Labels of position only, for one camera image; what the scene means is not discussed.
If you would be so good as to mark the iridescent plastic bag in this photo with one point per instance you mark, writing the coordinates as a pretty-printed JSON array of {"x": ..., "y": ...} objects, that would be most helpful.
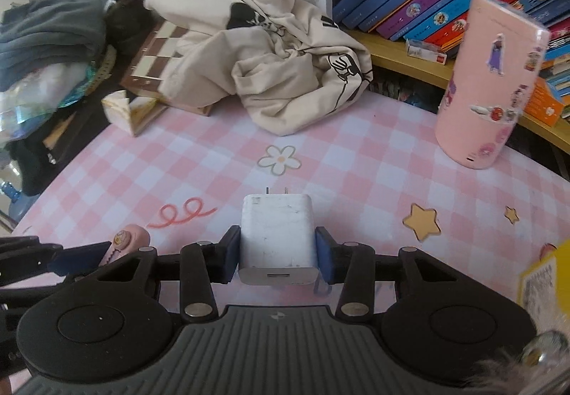
[{"x": 35, "y": 96}]

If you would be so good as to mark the beige printed tote bag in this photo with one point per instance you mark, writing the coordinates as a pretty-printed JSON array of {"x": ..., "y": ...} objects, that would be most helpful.
[{"x": 267, "y": 79}]

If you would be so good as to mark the black bag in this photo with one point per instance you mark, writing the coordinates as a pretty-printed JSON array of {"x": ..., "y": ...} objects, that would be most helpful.
[{"x": 127, "y": 21}]

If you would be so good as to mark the pink checked tablecloth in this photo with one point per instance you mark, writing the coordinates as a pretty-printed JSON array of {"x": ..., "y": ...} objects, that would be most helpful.
[{"x": 356, "y": 163}]

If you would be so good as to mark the pink sticker-covered cylinder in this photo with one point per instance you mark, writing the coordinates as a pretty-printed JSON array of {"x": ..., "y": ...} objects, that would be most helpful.
[{"x": 485, "y": 88}]

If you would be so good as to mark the white plug charger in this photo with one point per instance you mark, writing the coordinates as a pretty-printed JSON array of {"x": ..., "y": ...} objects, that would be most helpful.
[{"x": 276, "y": 239}]

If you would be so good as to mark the wooden chessboard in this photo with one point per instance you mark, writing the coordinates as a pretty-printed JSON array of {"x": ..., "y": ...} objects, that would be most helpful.
[{"x": 151, "y": 56}]

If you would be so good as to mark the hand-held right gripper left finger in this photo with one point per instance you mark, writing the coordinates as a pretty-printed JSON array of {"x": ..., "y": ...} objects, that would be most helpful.
[{"x": 231, "y": 252}]

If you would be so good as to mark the small white red box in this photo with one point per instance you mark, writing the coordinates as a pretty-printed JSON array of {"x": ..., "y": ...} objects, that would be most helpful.
[{"x": 425, "y": 52}]

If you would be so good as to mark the orange box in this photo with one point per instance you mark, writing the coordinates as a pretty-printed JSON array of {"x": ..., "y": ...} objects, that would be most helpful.
[{"x": 547, "y": 105}]

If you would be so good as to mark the small pink charm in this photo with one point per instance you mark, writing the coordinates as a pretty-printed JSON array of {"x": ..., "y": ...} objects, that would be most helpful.
[{"x": 131, "y": 237}]

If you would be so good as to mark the grey fuzzy cuff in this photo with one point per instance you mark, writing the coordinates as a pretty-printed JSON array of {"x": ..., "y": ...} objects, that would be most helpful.
[{"x": 512, "y": 370}]

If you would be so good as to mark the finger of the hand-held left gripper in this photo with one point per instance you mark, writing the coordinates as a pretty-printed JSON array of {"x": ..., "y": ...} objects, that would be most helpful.
[
  {"x": 84, "y": 257},
  {"x": 9, "y": 332}
]

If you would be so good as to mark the blue water bottle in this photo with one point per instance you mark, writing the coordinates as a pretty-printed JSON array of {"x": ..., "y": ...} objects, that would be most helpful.
[{"x": 18, "y": 201}]

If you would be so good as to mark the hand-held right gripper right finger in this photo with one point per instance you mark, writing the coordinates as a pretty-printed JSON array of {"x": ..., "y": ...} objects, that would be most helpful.
[{"x": 324, "y": 254}]

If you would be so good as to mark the yellow cardboard box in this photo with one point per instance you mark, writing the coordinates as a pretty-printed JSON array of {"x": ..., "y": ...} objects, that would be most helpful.
[{"x": 545, "y": 283}]

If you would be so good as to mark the folded grey cloth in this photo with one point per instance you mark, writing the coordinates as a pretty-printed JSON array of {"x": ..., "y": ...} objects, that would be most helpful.
[{"x": 44, "y": 34}]

